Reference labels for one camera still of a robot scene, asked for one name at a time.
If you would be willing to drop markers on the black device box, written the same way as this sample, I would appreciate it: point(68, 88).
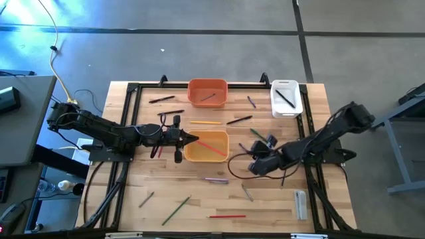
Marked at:
point(8, 99)

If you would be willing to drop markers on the orange plastic bin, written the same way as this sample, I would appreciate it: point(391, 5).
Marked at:
point(199, 89)

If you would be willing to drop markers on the pink pencil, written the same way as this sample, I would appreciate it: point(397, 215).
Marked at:
point(212, 148)

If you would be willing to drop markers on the black diagonal frame strut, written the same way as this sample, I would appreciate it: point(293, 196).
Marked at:
point(327, 202)
point(109, 199)

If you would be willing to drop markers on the black computer mouse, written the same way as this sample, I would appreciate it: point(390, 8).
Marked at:
point(11, 215)

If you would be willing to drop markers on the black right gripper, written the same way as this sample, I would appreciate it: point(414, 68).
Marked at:
point(265, 164)

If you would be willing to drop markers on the blue crayon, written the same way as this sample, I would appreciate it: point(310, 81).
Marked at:
point(243, 147)

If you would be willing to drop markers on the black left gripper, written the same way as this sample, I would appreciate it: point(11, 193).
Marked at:
point(172, 136)

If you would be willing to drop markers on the green pencil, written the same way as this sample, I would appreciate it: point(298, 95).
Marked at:
point(176, 210)

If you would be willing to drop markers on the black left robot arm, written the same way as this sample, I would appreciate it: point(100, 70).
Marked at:
point(99, 127)

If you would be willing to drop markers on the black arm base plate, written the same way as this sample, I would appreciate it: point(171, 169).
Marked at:
point(99, 154)
point(335, 156)

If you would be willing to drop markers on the yellow plastic bin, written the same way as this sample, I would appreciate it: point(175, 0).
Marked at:
point(206, 156)

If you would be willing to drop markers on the purple crayon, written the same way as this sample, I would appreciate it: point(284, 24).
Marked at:
point(251, 102)

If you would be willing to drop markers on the white paper sheet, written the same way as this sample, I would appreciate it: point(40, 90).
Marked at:
point(84, 143)

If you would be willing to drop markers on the black arched frame bracket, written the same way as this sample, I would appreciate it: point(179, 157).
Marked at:
point(163, 81)
point(264, 80)

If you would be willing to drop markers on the grey crayon with print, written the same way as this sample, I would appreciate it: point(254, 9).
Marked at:
point(220, 182)

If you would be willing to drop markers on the grey metal desk frame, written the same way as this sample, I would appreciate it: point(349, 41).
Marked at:
point(396, 152)

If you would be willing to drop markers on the clear plastic item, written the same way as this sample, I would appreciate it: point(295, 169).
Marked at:
point(301, 206)

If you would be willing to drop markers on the white plastic bin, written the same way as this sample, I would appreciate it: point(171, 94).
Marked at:
point(282, 111)

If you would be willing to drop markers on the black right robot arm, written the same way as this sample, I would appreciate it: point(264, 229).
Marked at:
point(332, 132)

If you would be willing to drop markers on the clear water bottle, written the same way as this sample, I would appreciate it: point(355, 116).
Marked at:
point(46, 186)

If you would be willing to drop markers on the black keyboard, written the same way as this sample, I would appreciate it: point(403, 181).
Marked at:
point(3, 186)

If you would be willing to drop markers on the black pen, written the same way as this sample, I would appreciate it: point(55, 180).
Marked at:
point(171, 112)
point(285, 98)
point(239, 119)
point(161, 99)

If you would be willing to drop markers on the black aluminium table frame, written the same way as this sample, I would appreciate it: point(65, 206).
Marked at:
point(152, 85)

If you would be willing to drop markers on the black round cap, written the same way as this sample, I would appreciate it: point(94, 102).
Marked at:
point(78, 189)

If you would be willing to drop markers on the yellow pencil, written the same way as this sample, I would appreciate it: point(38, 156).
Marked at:
point(206, 122)

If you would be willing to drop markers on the dark purple pencil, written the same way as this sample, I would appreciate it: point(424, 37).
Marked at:
point(283, 181)

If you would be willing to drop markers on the white metal bracket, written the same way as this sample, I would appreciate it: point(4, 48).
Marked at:
point(308, 236)
point(123, 235)

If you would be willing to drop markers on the translucent purple pen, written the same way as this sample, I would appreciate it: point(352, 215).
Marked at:
point(209, 179)

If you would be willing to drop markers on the small white bottle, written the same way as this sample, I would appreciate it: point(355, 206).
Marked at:
point(64, 185)

